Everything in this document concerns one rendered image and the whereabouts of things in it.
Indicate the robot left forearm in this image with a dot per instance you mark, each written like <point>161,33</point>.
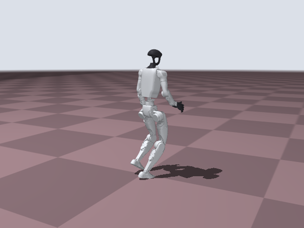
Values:
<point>141,98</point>

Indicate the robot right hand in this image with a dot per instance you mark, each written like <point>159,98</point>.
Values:
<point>179,106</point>

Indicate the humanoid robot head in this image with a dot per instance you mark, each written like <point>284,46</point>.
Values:
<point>154,53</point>

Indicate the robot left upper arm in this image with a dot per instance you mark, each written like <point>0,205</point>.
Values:
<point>139,81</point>

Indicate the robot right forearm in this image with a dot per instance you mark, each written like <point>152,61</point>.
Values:
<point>170,100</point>

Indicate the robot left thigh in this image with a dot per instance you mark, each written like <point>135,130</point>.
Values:
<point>150,124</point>

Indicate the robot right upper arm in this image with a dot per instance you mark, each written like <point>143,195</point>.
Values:
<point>162,75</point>

